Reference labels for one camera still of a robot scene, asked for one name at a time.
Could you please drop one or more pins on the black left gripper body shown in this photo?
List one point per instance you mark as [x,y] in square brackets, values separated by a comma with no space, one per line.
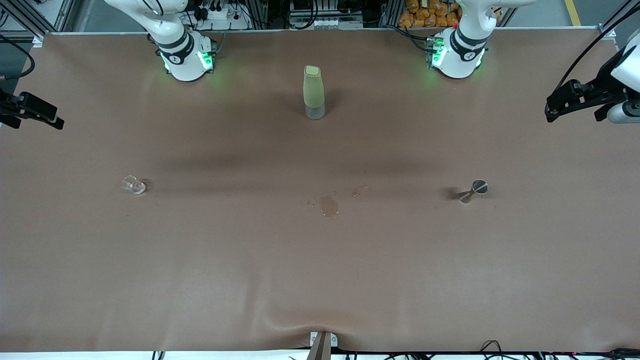
[601,85]

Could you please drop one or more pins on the clear glass measuring cup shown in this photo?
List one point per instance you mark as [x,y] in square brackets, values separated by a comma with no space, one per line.
[134,186]

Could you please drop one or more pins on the steel double-cone jigger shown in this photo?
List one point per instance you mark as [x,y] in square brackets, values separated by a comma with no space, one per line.
[480,187]

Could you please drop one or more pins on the orange packaged goods pile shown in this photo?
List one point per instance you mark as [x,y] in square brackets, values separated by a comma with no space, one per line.
[425,12]

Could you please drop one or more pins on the white power strip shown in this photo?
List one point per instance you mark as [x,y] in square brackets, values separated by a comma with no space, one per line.
[220,14]

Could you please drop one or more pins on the brown table mat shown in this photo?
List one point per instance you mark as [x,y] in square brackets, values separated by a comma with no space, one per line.
[200,275]

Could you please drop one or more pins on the grey electronics box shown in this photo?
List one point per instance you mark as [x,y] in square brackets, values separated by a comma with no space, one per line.
[325,22]

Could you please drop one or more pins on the tall olive green bottle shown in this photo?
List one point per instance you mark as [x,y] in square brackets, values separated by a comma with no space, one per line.
[314,90]

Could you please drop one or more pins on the brown liquid puddle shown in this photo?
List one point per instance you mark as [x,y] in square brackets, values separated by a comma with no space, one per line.
[330,206]

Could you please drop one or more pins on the aluminium corner frame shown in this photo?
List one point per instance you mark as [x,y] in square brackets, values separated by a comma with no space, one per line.
[607,34]
[38,41]

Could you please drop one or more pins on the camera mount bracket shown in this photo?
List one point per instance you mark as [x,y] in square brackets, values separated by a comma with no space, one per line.
[320,347]

